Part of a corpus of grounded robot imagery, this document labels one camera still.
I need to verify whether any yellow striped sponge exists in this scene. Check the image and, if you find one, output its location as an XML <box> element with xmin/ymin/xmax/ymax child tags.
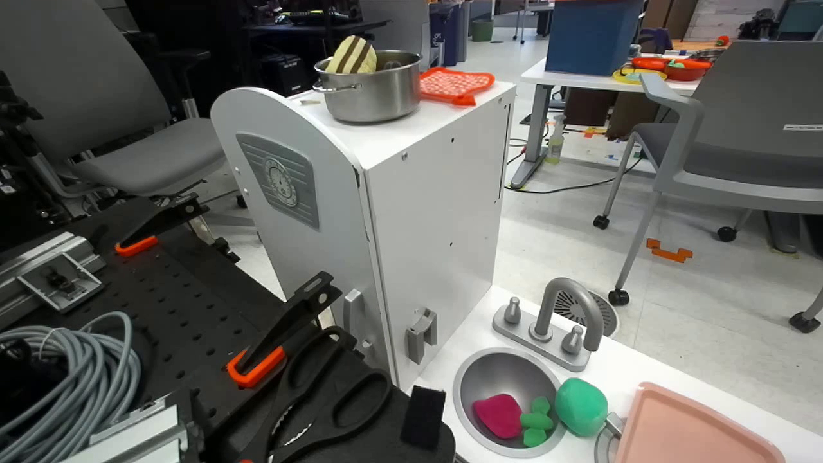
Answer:
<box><xmin>322</xmin><ymin>33</ymin><xmax>381</xmax><ymax>78</ymax></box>

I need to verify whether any steel pot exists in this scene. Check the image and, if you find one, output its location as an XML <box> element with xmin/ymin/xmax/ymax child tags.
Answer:
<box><xmin>307</xmin><ymin>45</ymin><xmax>427</xmax><ymax>125</ymax></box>

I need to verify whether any orange checkered pot holder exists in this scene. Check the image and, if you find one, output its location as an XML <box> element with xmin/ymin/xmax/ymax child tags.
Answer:
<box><xmin>417</xmin><ymin>65</ymin><xmax>495</xmax><ymax>108</ymax></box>

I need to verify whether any white toy kitchen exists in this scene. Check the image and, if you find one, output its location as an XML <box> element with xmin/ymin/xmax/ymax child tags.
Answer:
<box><xmin>208</xmin><ymin>74</ymin><xmax>823</xmax><ymax>463</ymax></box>

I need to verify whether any grey toy faucet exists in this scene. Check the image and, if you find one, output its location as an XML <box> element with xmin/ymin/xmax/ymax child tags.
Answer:
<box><xmin>491</xmin><ymin>274</ymin><xmax>607</xmax><ymax>372</ymax></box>

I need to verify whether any white bottle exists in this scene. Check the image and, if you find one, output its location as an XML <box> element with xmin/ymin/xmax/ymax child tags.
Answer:
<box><xmin>543</xmin><ymin>110</ymin><xmax>570</xmax><ymax>166</ymax></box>

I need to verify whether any black rectangular block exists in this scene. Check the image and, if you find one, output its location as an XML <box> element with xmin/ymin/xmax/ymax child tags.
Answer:
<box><xmin>397</xmin><ymin>384</ymin><xmax>448</xmax><ymax>453</ymax></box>

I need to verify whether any pink toy strawberry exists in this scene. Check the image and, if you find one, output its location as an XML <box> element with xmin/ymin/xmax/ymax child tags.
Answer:
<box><xmin>469</xmin><ymin>391</ymin><xmax>558</xmax><ymax>449</ymax></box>

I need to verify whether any white desk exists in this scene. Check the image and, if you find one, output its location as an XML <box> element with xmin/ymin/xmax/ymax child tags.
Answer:
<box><xmin>503</xmin><ymin>57</ymin><xmax>715</xmax><ymax>193</ymax></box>

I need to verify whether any brown cardboard box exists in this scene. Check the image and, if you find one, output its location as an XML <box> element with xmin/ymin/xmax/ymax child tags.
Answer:
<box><xmin>563</xmin><ymin>87</ymin><xmax>658</xmax><ymax>141</ymax></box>

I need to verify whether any black robot table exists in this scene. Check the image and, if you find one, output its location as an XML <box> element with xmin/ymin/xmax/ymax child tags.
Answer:
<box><xmin>0</xmin><ymin>196</ymin><xmax>458</xmax><ymax>463</ymax></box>

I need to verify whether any green toy ball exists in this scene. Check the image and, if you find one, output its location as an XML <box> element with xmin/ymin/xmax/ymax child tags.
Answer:
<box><xmin>553</xmin><ymin>376</ymin><xmax>610</xmax><ymax>440</ymax></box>

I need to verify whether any blue storage bin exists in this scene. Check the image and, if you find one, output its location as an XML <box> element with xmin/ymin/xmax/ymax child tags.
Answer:
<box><xmin>544</xmin><ymin>0</ymin><xmax>646</xmax><ymax>78</ymax></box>

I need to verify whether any grey toy stove burner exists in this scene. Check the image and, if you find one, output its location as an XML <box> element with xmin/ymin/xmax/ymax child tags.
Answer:
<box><xmin>590</xmin><ymin>409</ymin><xmax>625</xmax><ymax>463</ymax></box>

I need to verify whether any orange plate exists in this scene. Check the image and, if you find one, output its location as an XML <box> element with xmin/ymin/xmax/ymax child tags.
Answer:
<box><xmin>629</xmin><ymin>54</ymin><xmax>683</xmax><ymax>74</ymax></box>

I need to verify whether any red bowl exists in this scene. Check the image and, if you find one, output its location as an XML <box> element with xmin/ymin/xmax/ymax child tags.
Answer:
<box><xmin>673</xmin><ymin>54</ymin><xmax>715</xmax><ymax>83</ymax></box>

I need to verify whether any pink plastic tray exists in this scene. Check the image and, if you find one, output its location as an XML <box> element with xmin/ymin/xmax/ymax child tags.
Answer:
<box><xmin>610</xmin><ymin>381</ymin><xmax>787</xmax><ymax>463</ymax></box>

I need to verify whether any grey padded chair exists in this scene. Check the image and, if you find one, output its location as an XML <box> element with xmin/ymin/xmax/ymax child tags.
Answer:
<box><xmin>0</xmin><ymin>0</ymin><xmax>229</xmax><ymax>227</ymax></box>

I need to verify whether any grey office chair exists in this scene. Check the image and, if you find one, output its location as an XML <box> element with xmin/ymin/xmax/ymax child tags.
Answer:
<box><xmin>590</xmin><ymin>36</ymin><xmax>823</xmax><ymax>334</ymax></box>

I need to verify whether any black floor cable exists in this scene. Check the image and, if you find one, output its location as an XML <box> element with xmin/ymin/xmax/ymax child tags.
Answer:
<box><xmin>511</xmin><ymin>144</ymin><xmax>646</xmax><ymax>199</ymax></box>

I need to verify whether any black clamp orange handle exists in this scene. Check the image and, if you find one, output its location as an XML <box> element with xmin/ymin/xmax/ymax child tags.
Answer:
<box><xmin>112</xmin><ymin>191</ymin><xmax>211</xmax><ymax>263</ymax></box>
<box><xmin>223</xmin><ymin>269</ymin><xmax>343</xmax><ymax>391</ymax></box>

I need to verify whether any black loop-handled tool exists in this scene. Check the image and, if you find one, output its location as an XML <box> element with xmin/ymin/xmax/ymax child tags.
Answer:
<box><xmin>253</xmin><ymin>330</ymin><xmax>395</xmax><ymax>463</ymax></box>

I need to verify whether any grey cable coil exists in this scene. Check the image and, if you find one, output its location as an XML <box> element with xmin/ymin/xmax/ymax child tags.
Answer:
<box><xmin>0</xmin><ymin>308</ymin><xmax>144</xmax><ymax>463</ymax></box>

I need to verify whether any aluminium extrusion rail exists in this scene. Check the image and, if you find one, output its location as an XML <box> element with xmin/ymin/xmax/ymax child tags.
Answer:
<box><xmin>0</xmin><ymin>229</ymin><xmax>91</xmax><ymax>330</ymax></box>

